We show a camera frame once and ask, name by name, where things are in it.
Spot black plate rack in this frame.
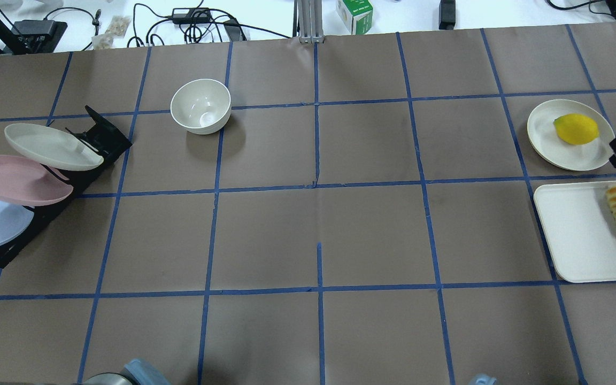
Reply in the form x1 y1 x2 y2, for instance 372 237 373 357
0 106 132 268

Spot cream bowl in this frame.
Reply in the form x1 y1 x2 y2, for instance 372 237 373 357
170 79 232 135

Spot black power brick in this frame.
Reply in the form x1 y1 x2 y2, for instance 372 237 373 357
438 0 457 30

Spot black device box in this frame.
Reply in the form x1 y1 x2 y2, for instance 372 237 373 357
11 19 68 53

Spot green white carton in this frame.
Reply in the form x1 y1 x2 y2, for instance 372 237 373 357
336 1 374 35

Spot aluminium frame post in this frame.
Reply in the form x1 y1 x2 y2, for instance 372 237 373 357
292 1 325 44

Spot pink round plate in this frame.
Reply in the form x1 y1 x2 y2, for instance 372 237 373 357
0 155 73 207

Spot yellow lemon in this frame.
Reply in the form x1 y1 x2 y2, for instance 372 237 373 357
553 113 599 145

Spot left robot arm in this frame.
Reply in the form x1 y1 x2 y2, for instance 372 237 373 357
81 358 172 384

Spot cream round plate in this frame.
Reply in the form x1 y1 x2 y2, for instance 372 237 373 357
4 124 104 171

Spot cream plate with lemon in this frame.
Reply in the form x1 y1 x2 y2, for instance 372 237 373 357
527 98 614 171

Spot white rectangular tray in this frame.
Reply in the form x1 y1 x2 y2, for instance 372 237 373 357
534 180 616 283

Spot black adapter with cable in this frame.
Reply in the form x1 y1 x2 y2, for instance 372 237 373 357
170 7 213 25

